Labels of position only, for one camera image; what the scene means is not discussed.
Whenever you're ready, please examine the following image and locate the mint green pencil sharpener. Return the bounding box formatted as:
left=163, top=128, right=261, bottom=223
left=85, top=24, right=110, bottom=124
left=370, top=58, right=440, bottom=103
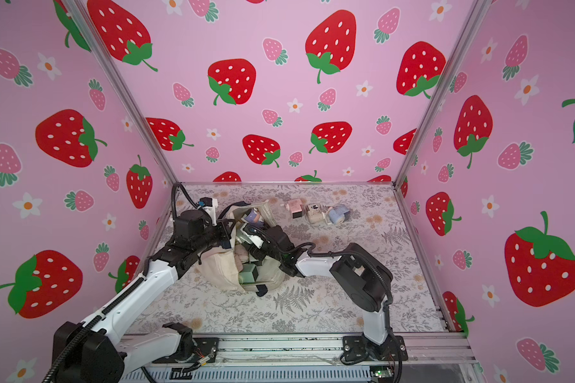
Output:
left=238, top=263, right=259, bottom=285

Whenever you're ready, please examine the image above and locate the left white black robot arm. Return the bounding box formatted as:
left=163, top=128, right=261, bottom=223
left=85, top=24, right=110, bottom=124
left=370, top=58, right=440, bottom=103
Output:
left=43, top=218, right=233, bottom=382

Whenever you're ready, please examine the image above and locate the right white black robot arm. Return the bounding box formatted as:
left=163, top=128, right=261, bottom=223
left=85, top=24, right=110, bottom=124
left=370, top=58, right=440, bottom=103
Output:
left=242, top=224, right=400, bottom=361

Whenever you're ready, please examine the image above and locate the light blue pencil sharpener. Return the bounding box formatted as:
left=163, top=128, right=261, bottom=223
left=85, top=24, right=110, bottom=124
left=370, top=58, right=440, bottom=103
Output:
left=326, top=204, right=351, bottom=225

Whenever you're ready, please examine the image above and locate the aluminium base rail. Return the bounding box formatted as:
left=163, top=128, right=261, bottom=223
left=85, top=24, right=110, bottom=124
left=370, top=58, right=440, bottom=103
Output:
left=73, top=332, right=487, bottom=383

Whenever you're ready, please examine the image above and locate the purple pencil sharpener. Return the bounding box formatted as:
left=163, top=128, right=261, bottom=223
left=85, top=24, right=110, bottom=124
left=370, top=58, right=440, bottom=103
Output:
left=242, top=208, right=265, bottom=228

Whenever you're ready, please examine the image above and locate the pink pencil sharpener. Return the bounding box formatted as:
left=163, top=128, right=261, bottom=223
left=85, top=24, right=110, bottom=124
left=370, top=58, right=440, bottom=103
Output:
left=285, top=199, right=304, bottom=219

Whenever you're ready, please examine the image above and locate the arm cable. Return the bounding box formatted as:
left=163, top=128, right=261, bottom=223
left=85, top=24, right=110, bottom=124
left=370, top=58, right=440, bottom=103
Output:
left=241, top=227, right=396, bottom=336
left=40, top=181, right=195, bottom=383

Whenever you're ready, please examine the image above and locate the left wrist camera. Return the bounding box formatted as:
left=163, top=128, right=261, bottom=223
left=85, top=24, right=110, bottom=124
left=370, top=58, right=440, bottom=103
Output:
left=171, top=197, right=218, bottom=237

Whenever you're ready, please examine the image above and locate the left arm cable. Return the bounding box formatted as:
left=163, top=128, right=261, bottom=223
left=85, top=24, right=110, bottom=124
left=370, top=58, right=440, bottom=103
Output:
left=40, top=181, right=195, bottom=383

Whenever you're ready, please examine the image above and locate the cream canvas tote bag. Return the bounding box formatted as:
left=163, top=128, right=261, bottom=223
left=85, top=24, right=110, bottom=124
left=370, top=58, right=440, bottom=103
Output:
left=196, top=200, right=286, bottom=295

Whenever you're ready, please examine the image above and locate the cream white pencil sharpener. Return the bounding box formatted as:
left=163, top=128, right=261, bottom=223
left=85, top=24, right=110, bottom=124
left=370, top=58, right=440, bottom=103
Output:
left=305, top=204, right=326, bottom=225

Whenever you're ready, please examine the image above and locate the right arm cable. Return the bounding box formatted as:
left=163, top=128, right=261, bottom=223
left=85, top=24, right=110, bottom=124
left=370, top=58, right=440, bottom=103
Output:
left=241, top=227, right=396, bottom=336

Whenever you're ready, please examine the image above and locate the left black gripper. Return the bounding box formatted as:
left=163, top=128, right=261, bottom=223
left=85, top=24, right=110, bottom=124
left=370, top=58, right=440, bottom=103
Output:
left=191, top=218, right=236, bottom=257

